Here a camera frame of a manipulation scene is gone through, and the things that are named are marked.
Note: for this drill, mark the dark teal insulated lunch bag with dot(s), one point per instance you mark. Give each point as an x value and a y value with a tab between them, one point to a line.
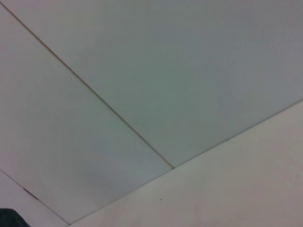
9	218

